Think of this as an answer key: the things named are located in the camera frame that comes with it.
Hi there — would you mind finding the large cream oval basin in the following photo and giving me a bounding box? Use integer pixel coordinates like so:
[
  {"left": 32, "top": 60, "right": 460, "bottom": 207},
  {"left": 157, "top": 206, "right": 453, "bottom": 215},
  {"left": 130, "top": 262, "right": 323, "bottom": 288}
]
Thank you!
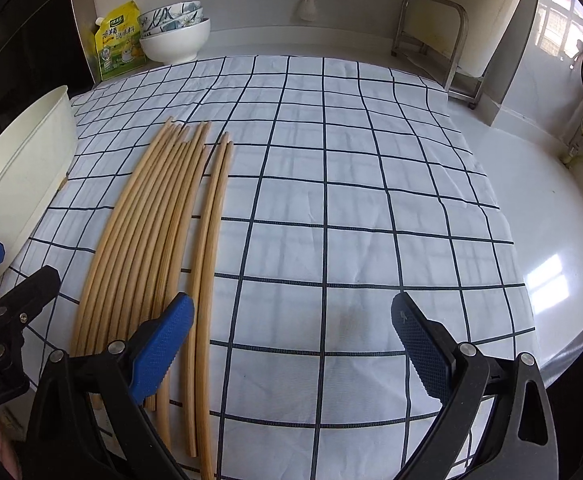
[{"left": 0, "top": 86, "right": 78, "bottom": 276}]

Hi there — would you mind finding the yellow detergent refill pouch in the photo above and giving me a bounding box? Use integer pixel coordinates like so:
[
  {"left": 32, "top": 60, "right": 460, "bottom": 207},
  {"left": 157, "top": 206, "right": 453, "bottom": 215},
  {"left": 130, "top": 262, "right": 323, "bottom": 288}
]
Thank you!
[{"left": 95, "top": 0, "right": 146, "bottom": 80}]

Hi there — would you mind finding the white checkered cloth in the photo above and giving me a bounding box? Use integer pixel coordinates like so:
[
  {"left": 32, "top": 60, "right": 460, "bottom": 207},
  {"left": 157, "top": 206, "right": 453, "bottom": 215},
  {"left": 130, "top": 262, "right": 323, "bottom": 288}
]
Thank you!
[{"left": 0, "top": 54, "right": 543, "bottom": 480}]

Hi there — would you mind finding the white ceramic bowl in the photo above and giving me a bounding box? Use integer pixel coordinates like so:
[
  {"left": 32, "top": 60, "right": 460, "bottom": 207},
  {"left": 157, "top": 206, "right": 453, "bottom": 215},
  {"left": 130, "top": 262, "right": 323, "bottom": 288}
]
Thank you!
[{"left": 140, "top": 18, "right": 211, "bottom": 64}]

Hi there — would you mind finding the blue patterned bowl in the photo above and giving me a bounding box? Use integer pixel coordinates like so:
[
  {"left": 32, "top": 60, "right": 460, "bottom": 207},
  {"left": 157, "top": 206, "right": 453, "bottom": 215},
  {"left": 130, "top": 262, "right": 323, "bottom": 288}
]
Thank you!
[{"left": 139, "top": 1, "right": 204, "bottom": 38}]

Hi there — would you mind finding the metal rack frame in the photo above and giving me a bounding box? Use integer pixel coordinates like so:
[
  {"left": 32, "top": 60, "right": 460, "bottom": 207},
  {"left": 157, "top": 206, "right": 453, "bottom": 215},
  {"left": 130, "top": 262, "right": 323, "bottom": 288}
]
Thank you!
[{"left": 390, "top": 0, "right": 485, "bottom": 110}]

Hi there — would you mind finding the white wall pipe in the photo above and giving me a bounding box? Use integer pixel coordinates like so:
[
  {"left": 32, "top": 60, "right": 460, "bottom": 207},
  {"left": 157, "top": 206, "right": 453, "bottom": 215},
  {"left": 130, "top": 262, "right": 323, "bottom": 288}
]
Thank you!
[{"left": 297, "top": 0, "right": 317, "bottom": 23}]

